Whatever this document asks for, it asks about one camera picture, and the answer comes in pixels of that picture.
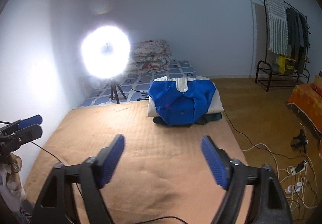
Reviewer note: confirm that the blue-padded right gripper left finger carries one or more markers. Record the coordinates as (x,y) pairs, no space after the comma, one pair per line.
(107,160)

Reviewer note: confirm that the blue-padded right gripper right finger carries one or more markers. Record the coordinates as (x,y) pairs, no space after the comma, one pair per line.
(218,162)

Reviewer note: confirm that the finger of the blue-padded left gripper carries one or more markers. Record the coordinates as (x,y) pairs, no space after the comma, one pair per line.
(30,121)
(30,133)

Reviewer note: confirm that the blue and white jacket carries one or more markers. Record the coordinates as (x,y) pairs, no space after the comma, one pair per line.
(184,96)

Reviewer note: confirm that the black clothes rack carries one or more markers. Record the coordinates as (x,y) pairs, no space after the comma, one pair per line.
(267,74)

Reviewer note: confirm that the dark hanging clothes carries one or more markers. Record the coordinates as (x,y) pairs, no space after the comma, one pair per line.
(298,39)

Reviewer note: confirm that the dark folded garment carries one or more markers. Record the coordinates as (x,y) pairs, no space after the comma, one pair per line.
(186,121)

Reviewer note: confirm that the tan bed blanket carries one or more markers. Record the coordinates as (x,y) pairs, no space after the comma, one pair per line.
(162,175)

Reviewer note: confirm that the white power strip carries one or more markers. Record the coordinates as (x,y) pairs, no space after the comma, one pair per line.
(299,168)

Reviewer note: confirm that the black light tripod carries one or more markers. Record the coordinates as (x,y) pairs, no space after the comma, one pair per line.
(115,89)

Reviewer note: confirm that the blue checked mattress sheet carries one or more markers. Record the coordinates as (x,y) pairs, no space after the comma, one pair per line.
(135,87)

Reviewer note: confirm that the small black floor tripod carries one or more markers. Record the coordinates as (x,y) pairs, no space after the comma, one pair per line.
(301,141)

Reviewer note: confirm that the floral folded quilt stack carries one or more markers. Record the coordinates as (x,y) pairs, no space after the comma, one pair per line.
(147,57)

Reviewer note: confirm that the yellow box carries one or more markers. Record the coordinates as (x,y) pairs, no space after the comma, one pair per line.
(286,65)

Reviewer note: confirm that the white striped hanging towel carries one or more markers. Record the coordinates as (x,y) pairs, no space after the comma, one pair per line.
(277,26)

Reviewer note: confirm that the ring light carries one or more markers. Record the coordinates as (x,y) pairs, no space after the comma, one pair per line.
(105,52)

